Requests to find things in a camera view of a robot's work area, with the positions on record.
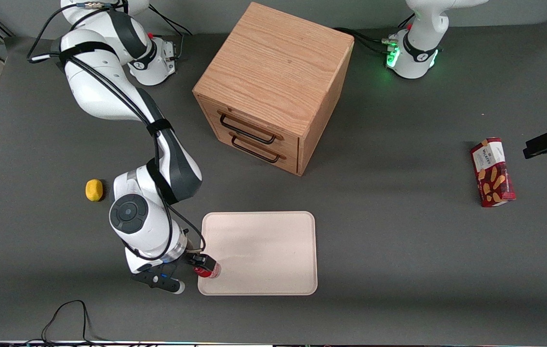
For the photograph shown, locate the yellow lemon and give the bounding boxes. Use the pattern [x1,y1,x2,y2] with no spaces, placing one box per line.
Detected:
[85,179,104,202]

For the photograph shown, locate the black left arm base cables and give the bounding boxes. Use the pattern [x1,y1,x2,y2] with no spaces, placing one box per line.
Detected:
[334,13,416,54]

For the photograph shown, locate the black right arm base cables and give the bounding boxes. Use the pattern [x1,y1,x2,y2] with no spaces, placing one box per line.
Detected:
[147,5,196,61]

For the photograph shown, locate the beige rectangular plastic tray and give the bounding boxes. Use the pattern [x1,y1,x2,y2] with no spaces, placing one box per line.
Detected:
[198,211,318,296]

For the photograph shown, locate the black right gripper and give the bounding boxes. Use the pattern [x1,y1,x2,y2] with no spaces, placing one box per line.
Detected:
[176,250,218,274]

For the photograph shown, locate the black wire drawer handle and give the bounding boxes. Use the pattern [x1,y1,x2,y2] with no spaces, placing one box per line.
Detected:
[229,133,286,164]
[218,111,284,145]

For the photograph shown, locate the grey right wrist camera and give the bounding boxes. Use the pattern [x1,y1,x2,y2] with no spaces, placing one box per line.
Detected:
[131,267,187,295]

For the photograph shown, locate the small red coke bottle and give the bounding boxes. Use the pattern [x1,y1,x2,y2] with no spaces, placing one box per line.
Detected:
[194,262,222,280]

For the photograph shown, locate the red shortbread cookie box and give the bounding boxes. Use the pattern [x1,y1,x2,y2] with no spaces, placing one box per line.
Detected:
[470,137,517,208]

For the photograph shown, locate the wooden two-drawer cabinet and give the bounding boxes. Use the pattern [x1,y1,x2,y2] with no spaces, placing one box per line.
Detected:
[192,1,355,177]

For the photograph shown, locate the black cable along right arm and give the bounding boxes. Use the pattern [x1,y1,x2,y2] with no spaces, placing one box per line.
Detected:
[27,0,206,263]

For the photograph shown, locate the black arm base cables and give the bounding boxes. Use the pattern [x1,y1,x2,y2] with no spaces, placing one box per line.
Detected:
[334,13,416,54]
[147,5,196,61]

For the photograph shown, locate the black cable at table edge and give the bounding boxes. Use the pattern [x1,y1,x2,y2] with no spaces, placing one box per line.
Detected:
[41,299,112,346]

